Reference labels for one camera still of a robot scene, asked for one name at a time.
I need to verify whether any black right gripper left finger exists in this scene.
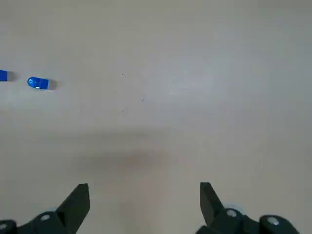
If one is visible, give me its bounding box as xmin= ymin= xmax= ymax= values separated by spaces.
xmin=0 ymin=183 xmax=90 ymax=234

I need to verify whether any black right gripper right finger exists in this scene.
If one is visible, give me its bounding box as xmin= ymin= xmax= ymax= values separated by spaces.
xmin=195 ymin=182 xmax=302 ymax=234

